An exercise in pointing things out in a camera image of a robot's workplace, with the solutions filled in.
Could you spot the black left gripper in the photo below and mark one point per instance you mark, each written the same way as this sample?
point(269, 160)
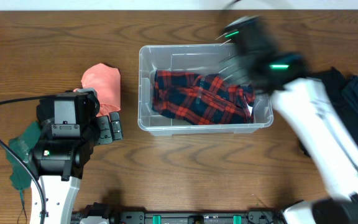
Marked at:
point(105, 135)

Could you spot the black garment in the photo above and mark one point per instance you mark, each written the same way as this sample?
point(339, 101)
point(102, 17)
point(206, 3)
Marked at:
point(334, 82)

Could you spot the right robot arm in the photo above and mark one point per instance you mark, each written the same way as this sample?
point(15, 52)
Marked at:
point(303, 102)

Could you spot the salmon pink folded cloth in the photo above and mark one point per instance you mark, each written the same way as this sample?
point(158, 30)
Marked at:
point(106, 81)

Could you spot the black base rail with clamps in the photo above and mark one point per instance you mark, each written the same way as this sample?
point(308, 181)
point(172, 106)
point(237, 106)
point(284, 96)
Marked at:
point(103, 213)

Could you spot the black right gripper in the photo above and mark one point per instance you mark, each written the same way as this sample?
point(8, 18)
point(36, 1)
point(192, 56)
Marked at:
point(242, 65)

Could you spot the red black plaid shirt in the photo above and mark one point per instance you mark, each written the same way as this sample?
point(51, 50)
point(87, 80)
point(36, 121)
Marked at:
point(202, 99)

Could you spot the black folded cloth left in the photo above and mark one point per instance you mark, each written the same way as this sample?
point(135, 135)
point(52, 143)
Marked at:
point(45, 114)

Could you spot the clear plastic storage container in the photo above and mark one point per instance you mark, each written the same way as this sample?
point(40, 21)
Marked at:
point(202, 59)

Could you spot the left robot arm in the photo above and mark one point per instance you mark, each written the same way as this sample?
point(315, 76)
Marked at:
point(58, 165)

